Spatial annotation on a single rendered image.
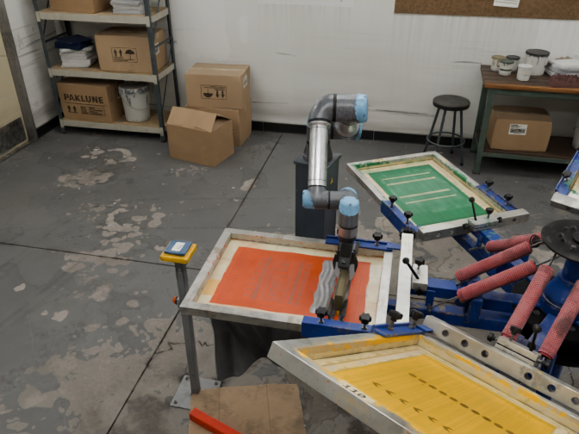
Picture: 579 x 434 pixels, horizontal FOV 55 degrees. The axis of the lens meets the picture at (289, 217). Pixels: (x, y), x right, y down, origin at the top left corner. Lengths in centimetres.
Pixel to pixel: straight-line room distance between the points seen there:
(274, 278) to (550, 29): 416
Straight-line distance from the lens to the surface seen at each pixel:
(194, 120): 551
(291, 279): 238
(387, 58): 585
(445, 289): 228
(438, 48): 582
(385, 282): 234
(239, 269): 245
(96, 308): 392
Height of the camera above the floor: 241
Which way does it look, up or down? 31 degrees down
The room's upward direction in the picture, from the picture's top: straight up
